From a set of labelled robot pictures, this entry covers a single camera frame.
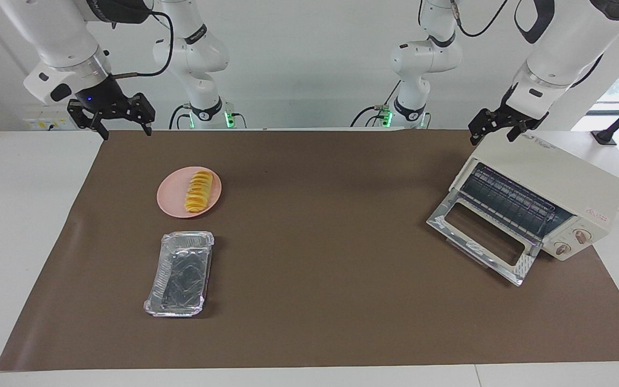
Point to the beige oven knob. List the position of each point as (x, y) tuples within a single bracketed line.
[(582, 236), (563, 248)]

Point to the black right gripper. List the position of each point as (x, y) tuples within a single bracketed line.
[(102, 99)]

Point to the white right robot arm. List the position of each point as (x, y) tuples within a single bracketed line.
[(62, 32)]

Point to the white wall socket box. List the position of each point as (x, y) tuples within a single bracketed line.
[(46, 121)]

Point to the pink round plate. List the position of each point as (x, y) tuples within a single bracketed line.
[(172, 196)]

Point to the cream toaster oven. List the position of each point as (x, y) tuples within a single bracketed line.
[(562, 172)]

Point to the aluminium foil tray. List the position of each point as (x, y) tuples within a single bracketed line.
[(180, 274)]

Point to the brown table mat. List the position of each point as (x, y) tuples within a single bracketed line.
[(315, 269)]

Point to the glass oven door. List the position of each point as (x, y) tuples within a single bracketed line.
[(449, 217)]

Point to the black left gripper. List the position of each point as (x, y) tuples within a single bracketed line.
[(513, 114)]

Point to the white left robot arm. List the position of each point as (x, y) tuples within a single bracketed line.
[(562, 48)]

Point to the yellow ridged bread loaf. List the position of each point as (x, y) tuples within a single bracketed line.
[(199, 192)]

